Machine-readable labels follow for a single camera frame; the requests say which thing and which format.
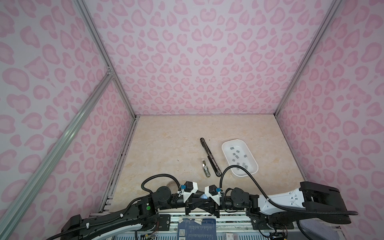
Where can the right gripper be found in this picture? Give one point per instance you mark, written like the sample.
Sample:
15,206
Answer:
214,209

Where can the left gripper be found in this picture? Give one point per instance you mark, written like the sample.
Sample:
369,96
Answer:
193,204

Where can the black stapler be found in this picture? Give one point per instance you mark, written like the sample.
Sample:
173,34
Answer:
211,158

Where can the blue mini stapler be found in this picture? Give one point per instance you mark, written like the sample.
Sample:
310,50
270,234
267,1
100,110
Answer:
203,197

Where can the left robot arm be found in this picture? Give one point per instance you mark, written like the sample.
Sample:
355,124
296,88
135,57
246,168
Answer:
141,214

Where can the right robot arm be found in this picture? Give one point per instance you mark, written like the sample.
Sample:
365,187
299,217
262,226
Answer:
309,201

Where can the clear tape roll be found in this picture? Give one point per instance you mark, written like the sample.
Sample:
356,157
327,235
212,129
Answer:
170,184

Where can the white plastic tray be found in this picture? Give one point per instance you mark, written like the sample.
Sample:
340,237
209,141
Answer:
244,153

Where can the grey cloth pad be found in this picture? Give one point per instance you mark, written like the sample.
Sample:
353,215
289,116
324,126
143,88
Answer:
314,230

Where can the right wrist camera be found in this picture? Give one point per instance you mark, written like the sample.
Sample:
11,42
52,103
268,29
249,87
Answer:
214,193

